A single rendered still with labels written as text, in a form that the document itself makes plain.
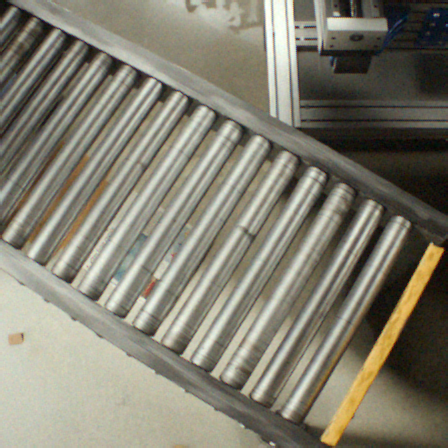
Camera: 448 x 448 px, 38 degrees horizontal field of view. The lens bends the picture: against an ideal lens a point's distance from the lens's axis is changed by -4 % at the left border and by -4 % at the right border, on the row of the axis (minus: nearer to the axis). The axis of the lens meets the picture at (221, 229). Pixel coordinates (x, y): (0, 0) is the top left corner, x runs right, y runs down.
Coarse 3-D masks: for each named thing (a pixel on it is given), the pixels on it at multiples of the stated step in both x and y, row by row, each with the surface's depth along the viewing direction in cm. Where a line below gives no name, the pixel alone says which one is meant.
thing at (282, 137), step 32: (0, 0) 146; (32, 0) 144; (64, 32) 142; (96, 32) 141; (128, 64) 139; (160, 64) 139; (192, 96) 136; (224, 96) 136; (256, 128) 134; (288, 128) 134; (320, 160) 132; (352, 160) 132; (384, 192) 130; (384, 224) 138; (416, 224) 128
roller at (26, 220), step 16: (112, 80) 139; (128, 80) 139; (112, 96) 137; (96, 112) 136; (112, 112) 138; (80, 128) 136; (96, 128) 136; (64, 144) 136; (80, 144) 135; (64, 160) 134; (80, 160) 136; (48, 176) 133; (64, 176) 134; (32, 192) 133; (48, 192) 133; (32, 208) 131; (16, 224) 131; (32, 224) 132; (16, 240) 130
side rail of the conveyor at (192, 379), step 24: (0, 240) 130; (0, 264) 129; (24, 264) 128; (48, 288) 127; (72, 288) 127; (72, 312) 126; (96, 312) 126; (120, 336) 124; (144, 336) 124; (144, 360) 123; (168, 360) 123; (192, 384) 122; (216, 384) 121; (216, 408) 120; (240, 408) 120; (264, 408) 120; (264, 432) 119; (288, 432) 119
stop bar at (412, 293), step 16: (432, 256) 124; (416, 272) 124; (432, 272) 124; (416, 288) 123; (400, 304) 122; (400, 320) 121; (384, 336) 121; (384, 352) 120; (368, 368) 119; (352, 384) 120; (368, 384) 118; (352, 400) 118; (336, 416) 117; (352, 416) 117; (336, 432) 116
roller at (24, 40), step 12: (36, 24) 143; (24, 36) 142; (36, 36) 143; (12, 48) 141; (24, 48) 142; (0, 60) 141; (12, 60) 141; (24, 60) 144; (0, 72) 140; (12, 72) 142; (0, 84) 141
